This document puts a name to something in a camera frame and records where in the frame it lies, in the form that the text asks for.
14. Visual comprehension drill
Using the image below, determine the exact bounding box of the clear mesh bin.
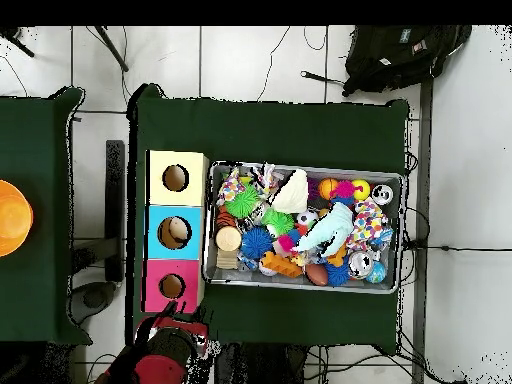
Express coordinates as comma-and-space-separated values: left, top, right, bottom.
202, 162, 406, 296

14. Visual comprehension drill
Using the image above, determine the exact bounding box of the wooden box with three holes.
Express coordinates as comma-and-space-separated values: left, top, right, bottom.
143, 149, 211, 315

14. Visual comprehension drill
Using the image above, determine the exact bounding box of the green spiky ball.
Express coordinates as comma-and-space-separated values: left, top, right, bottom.
225, 184, 261, 220

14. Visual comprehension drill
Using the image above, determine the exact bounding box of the blue spiky ball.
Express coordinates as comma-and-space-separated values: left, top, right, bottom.
240, 227, 275, 261

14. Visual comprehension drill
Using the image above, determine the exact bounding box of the cream yellow cloth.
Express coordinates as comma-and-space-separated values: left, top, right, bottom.
270, 168, 310, 215

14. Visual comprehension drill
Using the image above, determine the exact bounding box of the small soccer ball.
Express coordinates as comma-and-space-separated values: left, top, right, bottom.
296, 209, 321, 229

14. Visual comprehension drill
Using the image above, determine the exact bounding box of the orange plastic toy brick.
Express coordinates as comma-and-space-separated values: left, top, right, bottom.
262, 251, 304, 279

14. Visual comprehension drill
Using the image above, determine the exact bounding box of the small orange basketball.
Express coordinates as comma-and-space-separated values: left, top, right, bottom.
318, 177, 341, 201

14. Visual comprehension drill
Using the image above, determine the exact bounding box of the mint green cloth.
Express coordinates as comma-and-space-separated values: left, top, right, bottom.
294, 201, 355, 257

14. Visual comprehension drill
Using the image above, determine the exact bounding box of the pink spiky ball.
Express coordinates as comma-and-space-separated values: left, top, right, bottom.
331, 180, 357, 201

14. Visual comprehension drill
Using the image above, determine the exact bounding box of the polka-dot cloth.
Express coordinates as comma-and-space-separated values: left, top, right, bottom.
347, 199, 393, 251

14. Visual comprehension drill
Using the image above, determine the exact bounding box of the silver drink can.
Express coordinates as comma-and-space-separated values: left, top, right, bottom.
347, 251, 376, 280

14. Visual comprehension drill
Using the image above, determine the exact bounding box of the grey round base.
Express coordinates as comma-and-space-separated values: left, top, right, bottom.
70, 281, 117, 325

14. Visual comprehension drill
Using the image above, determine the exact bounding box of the black backpack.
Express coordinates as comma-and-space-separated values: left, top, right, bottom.
342, 25, 473, 97

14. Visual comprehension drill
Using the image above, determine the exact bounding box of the black tripod leg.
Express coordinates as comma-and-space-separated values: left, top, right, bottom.
0, 27, 37, 59
94, 25, 129, 73

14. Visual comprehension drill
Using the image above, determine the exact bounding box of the dark green side tablecloth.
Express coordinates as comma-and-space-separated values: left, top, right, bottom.
0, 86, 91, 345

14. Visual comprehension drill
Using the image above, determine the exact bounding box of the orange plastic bowl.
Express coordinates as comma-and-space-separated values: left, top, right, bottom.
0, 179, 35, 257

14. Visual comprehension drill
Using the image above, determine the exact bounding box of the black cable with plug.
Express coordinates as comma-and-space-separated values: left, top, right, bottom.
300, 70, 347, 88

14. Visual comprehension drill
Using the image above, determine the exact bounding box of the thin black floor cable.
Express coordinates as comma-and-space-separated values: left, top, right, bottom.
255, 25, 293, 103

